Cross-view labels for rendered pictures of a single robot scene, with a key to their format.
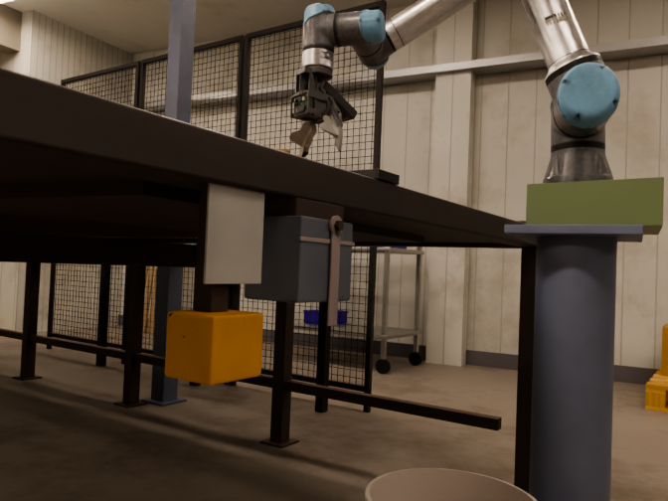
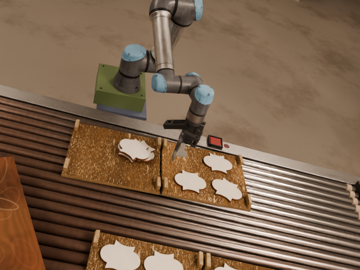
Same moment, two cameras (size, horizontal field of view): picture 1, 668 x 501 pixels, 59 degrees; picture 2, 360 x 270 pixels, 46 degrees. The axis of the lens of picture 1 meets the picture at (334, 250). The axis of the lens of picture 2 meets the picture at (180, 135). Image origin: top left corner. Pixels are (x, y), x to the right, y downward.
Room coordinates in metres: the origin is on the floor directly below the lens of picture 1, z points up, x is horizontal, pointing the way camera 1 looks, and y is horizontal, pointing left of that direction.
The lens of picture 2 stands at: (2.46, 1.07, 2.20)
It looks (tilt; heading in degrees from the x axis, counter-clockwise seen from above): 36 degrees down; 224
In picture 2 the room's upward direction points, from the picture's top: 21 degrees clockwise
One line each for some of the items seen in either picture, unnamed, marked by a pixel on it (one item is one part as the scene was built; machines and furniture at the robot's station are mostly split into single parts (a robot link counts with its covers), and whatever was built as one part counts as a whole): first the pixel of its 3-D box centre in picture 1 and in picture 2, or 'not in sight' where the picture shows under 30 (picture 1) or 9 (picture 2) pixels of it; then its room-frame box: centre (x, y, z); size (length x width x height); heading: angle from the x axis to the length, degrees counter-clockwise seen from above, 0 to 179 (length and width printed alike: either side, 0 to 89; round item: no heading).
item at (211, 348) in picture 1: (218, 280); not in sight; (0.73, 0.14, 0.74); 0.09 x 0.08 x 0.24; 146
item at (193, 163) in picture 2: not in sight; (204, 174); (1.26, 0.13, 0.93); 0.41 x 0.35 x 0.02; 150
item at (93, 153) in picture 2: not in sight; (114, 156); (1.62, -0.09, 0.93); 0.41 x 0.35 x 0.02; 149
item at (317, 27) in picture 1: (320, 31); (201, 99); (1.39, 0.05, 1.32); 0.09 x 0.08 x 0.11; 74
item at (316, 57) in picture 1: (318, 63); (196, 114); (1.39, 0.05, 1.24); 0.08 x 0.08 x 0.05
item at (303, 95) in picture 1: (314, 95); (191, 130); (1.38, 0.06, 1.16); 0.09 x 0.08 x 0.12; 129
